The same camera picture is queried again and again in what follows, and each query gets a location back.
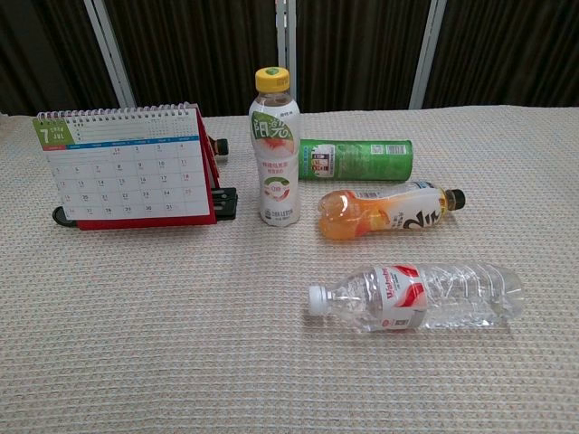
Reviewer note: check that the clear water bottle red label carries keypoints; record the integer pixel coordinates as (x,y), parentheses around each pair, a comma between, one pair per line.
(416,296)

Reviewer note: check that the dark pleated curtain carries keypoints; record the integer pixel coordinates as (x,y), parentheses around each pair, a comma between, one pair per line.
(199,50)

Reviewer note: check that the green chip canister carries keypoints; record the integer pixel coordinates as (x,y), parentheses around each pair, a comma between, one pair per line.
(362,159)

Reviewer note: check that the red spiral desk calendar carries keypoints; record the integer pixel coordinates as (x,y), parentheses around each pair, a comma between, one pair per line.
(131,176)

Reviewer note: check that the beige woven tablecloth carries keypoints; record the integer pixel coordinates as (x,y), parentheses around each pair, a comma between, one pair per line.
(181,325)

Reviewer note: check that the yellow-capped white drink bottle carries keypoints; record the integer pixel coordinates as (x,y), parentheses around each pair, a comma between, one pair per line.
(277,158)

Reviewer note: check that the grey metal frame post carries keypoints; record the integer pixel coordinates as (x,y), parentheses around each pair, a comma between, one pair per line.
(427,52)
(113,52)
(286,40)

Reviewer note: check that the orange drink bottle black cap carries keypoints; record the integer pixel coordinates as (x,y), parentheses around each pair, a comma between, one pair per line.
(384,211)

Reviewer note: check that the black calendar stand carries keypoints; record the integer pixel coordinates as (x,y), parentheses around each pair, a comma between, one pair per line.
(226,203)

